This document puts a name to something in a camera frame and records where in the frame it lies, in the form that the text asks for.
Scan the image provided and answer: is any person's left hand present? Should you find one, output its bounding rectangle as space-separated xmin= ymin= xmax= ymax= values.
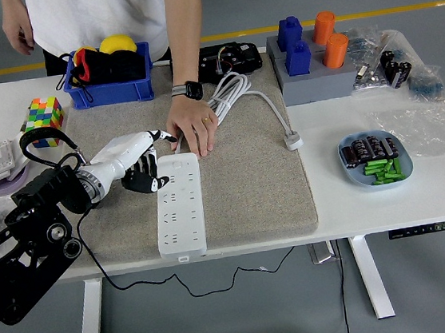
xmin=162 ymin=90 xmax=223 ymax=162

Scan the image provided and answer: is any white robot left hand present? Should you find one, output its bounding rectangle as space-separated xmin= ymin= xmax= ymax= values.
xmin=84 ymin=126 xmax=183 ymax=200

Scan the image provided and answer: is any person's right hand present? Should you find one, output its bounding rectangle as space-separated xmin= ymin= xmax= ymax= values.
xmin=1 ymin=13 xmax=37 ymax=58

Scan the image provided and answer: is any white power strip with cable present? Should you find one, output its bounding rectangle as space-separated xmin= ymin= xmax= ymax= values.
xmin=139 ymin=64 xmax=317 ymax=265

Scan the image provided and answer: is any blue plastic bin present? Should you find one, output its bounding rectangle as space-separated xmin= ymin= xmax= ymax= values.
xmin=61 ymin=41 xmax=159 ymax=112

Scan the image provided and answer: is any small yellow ball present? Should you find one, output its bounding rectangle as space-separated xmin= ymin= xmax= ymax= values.
xmin=72 ymin=45 xmax=100 ymax=68

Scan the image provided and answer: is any black cloth bundle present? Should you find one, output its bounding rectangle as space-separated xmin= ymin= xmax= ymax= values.
xmin=107 ymin=49 xmax=148 ymax=84

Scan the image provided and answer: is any grey-beige table mat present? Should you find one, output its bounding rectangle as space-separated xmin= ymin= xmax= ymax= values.
xmin=27 ymin=47 xmax=321 ymax=272

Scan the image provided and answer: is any multicolour puzzle cube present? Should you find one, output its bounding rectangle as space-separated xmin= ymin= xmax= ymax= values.
xmin=20 ymin=95 xmax=69 ymax=150

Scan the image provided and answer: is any large yellow foam ball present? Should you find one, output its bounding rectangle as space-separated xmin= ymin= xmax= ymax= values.
xmin=97 ymin=32 xmax=138 ymax=57

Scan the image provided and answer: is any blue plastic block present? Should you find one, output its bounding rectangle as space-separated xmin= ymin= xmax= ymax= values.
xmin=282 ymin=39 xmax=314 ymax=78
xmin=273 ymin=14 xmax=306 ymax=54

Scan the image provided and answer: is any grey block base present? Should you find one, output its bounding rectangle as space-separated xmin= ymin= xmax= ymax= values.
xmin=264 ymin=26 xmax=363 ymax=109

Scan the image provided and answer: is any orange plastic cylinder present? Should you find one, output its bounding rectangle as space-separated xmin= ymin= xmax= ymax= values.
xmin=320 ymin=32 xmax=352 ymax=69
xmin=309 ymin=10 xmax=340 ymax=47

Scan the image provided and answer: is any black cylindrical capacitor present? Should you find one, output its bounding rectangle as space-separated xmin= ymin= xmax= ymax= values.
xmin=340 ymin=146 xmax=360 ymax=171
xmin=367 ymin=134 xmax=382 ymax=159
xmin=386 ymin=136 xmax=402 ymax=160
xmin=359 ymin=136 xmax=372 ymax=160
xmin=350 ymin=138 xmax=364 ymax=161
xmin=377 ymin=136 xmax=391 ymax=159

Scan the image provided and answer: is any white table leg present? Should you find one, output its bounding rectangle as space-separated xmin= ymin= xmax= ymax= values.
xmin=347 ymin=232 xmax=396 ymax=323
xmin=70 ymin=278 xmax=109 ymax=333

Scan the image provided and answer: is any light blue oval plate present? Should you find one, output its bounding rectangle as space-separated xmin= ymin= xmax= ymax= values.
xmin=336 ymin=125 xmax=416 ymax=194

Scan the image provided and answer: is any clear bag of metal parts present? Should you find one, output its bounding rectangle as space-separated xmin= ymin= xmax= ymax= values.
xmin=349 ymin=57 xmax=394 ymax=92

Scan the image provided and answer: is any silver metal box under table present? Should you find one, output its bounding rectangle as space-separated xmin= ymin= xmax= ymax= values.
xmin=306 ymin=240 xmax=341 ymax=265

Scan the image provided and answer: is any clear bag of blue parts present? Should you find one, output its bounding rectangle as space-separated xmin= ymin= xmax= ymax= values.
xmin=406 ymin=63 xmax=445 ymax=105
xmin=345 ymin=23 xmax=383 ymax=65

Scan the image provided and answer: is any clear bag of black capacitors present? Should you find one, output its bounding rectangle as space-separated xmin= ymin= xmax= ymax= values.
xmin=374 ymin=28 xmax=416 ymax=91

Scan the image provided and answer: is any large empty clear bag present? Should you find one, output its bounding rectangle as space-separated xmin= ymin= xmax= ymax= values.
xmin=364 ymin=98 xmax=445 ymax=165

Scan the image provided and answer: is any black table control panel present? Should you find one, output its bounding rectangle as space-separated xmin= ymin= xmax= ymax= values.
xmin=387 ymin=221 xmax=445 ymax=240

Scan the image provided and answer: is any black wristwatch grey strap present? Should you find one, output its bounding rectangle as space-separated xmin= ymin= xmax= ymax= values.
xmin=169 ymin=79 xmax=205 ymax=102

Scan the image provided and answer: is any black electronic device with wires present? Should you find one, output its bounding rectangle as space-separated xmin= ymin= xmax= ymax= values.
xmin=194 ymin=38 xmax=265 ymax=85

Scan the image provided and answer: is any black drawstring pouch red lining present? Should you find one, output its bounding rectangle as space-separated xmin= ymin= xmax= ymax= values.
xmin=57 ymin=46 xmax=119 ymax=108

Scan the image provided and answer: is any thin black hanging cable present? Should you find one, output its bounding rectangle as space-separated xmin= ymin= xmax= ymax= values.
xmin=332 ymin=239 xmax=352 ymax=333

